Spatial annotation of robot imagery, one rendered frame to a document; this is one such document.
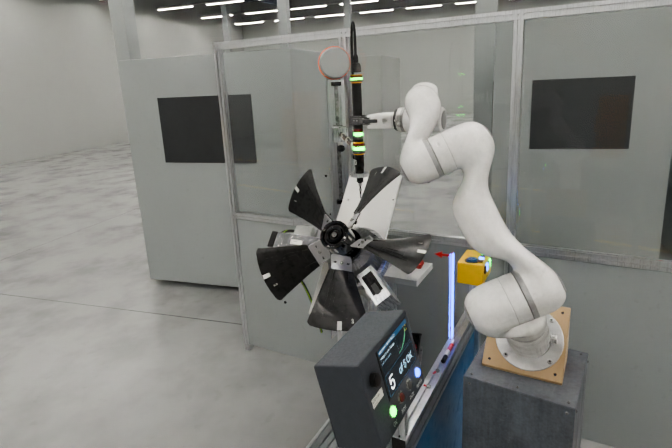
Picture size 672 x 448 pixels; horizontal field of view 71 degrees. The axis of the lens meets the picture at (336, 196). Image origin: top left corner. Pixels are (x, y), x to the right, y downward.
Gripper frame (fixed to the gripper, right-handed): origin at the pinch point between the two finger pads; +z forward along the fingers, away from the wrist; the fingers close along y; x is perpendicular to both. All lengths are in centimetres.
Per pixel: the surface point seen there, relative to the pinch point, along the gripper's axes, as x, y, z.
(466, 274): -63, 21, -35
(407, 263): -49, -8, -21
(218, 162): -47, 140, 199
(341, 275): -57, -10, 5
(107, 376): -165, 8, 192
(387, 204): -40, 34, 3
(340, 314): -68, -19, 0
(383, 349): -42, -73, -40
